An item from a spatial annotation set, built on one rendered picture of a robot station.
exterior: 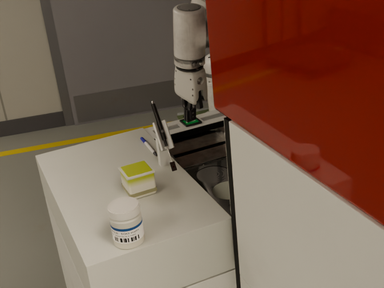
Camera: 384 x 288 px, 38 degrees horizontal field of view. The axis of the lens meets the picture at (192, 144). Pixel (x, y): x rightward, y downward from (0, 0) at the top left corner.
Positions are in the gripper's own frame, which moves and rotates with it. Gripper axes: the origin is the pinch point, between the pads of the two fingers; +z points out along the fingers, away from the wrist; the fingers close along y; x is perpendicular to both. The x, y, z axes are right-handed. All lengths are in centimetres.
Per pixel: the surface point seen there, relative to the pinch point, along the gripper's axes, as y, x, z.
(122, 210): -28.6, 39.7, -3.5
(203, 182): -11.4, 3.8, 15.7
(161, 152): -4.0, 12.9, 5.7
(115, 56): 239, -108, 96
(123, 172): -10.1, 28.4, 2.4
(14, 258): 112, 30, 126
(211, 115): 14.3, -19.8, 13.9
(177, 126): 16.1, -6.9, 14.5
